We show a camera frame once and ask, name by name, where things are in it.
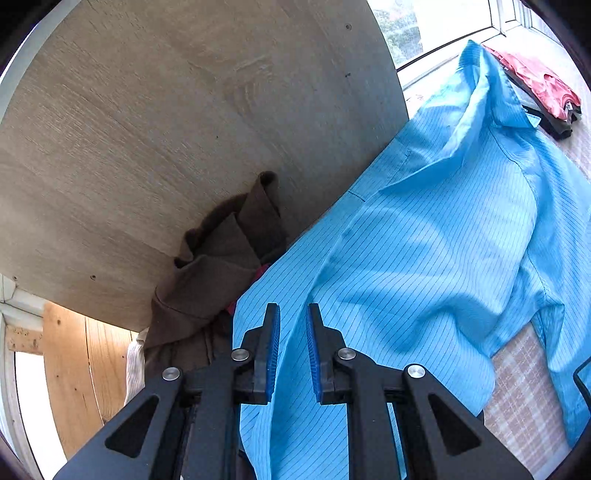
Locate white striped cloth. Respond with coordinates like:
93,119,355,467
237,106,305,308
124,327,149,407

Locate blue pinstriped work coat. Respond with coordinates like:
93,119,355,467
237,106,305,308
232,39,591,480

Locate plywood board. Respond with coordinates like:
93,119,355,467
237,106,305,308
41,302,139,460

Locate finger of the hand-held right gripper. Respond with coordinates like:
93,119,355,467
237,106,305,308
573,367,591,407

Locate light laminate wooden board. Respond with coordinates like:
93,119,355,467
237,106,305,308
0,0,409,333

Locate folded coral shirt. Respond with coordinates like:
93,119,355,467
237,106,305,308
485,46,583,121

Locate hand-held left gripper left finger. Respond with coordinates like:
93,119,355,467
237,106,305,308
53,303,281,480

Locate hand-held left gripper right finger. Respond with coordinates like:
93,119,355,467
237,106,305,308
306,303,534,480

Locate green trees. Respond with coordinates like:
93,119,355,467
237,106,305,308
372,0,423,63

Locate brown garment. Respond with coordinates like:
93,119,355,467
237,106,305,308
143,171,289,384

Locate pink plaid cloth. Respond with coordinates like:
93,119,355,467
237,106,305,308
482,124,591,469

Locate red garment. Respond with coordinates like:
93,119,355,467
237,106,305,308
226,263,273,317

